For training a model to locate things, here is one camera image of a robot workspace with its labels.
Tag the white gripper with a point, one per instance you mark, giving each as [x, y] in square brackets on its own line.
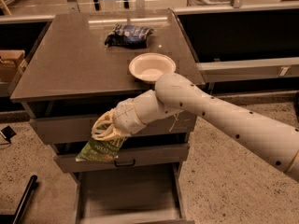
[127, 119]

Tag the black floor device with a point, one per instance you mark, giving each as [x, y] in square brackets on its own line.
[7, 133]

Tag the black bar on floor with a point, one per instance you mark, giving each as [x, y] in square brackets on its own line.
[16, 217]

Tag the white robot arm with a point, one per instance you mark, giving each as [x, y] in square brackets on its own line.
[273, 141]

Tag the grey drawer cabinet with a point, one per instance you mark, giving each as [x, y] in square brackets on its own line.
[73, 73]

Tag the middle grey drawer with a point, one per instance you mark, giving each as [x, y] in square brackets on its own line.
[130, 157]

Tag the cardboard box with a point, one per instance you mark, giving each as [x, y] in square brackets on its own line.
[12, 61]

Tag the top grey drawer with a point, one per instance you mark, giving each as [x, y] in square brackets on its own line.
[77, 128]

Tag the grey low wall rail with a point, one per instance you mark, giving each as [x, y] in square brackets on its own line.
[249, 69]

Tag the bottom grey drawer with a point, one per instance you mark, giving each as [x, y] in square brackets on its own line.
[133, 195]

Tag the grey drawer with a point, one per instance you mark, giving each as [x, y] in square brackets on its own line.
[133, 195]
[77, 128]
[130, 157]

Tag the green jalapeno chip bag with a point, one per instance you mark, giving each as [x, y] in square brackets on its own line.
[103, 151]

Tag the white bowl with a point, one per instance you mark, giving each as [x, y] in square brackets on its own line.
[148, 67]

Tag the blue chip bag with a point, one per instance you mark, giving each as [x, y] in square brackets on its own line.
[129, 36]

